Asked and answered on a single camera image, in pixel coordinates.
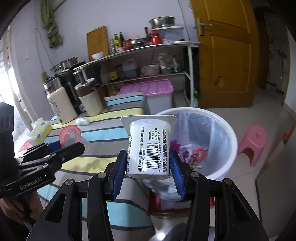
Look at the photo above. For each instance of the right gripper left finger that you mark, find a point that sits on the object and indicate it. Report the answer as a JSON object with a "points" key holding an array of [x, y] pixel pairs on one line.
{"points": [[116, 175]]}

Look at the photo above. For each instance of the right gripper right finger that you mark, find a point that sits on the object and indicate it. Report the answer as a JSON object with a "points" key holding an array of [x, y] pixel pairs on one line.
{"points": [[180, 172]]}

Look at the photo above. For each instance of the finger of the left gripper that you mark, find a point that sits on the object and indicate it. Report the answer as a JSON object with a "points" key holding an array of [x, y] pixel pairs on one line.
{"points": [[51, 150]]}

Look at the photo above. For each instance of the white yogurt cup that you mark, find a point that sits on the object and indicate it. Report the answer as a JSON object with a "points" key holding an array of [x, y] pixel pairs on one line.
{"points": [[149, 145]]}

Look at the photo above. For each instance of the clear plastic wrap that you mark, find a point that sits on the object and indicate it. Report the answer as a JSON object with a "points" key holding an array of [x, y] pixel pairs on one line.
{"points": [[82, 122]]}

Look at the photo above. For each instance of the purple foil wrapper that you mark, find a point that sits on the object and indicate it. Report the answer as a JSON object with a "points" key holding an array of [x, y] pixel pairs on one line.
{"points": [[185, 152]]}

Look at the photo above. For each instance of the white trash bin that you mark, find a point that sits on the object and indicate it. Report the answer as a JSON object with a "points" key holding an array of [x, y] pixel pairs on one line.
{"points": [[214, 140]]}

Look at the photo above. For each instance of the metal kitchen shelf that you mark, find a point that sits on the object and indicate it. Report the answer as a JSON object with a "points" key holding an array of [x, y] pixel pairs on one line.
{"points": [[144, 56]]}

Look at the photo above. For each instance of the person left hand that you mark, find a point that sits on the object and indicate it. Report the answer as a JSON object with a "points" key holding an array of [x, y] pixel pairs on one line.
{"points": [[11, 208]]}

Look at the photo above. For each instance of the yellow white tissue pack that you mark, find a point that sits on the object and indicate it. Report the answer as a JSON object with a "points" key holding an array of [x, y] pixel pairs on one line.
{"points": [[40, 131]]}

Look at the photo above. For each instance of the striped tablecloth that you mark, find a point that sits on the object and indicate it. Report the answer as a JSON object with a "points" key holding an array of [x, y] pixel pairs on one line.
{"points": [[106, 136]]}

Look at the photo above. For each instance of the white electric kettle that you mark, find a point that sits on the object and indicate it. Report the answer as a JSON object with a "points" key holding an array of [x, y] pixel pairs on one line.
{"points": [[62, 97]]}

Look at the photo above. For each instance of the cream brown lidded mug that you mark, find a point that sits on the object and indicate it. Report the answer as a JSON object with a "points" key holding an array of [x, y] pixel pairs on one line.
{"points": [[88, 93]]}

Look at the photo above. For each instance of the pink plastic stool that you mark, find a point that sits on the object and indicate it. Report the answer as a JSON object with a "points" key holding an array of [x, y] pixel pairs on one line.
{"points": [[253, 144]]}

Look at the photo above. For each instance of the pink lid storage box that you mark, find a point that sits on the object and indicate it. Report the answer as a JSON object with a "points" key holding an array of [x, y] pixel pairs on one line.
{"points": [[159, 93]]}

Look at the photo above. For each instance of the steel cooking pot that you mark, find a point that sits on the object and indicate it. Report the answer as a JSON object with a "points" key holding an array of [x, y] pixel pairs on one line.
{"points": [[65, 64]]}

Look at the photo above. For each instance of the white small bowl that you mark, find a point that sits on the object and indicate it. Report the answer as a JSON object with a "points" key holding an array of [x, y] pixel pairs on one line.
{"points": [[97, 56]]}

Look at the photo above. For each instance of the wooden cutting board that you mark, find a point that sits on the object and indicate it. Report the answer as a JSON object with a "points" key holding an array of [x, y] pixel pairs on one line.
{"points": [[97, 41]]}

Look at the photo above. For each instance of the green hanging cloth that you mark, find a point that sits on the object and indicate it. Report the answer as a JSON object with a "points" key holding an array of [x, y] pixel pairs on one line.
{"points": [[49, 24]]}

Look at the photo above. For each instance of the red bottle on shelf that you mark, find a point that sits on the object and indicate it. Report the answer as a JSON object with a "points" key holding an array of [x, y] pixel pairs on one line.
{"points": [[156, 39]]}

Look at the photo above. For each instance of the yellow wooden door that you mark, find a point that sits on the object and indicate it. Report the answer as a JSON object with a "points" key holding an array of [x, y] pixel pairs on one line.
{"points": [[228, 53]]}

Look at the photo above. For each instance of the steel mixing bowl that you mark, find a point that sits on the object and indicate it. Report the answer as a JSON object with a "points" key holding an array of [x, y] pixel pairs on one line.
{"points": [[162, 21]]}

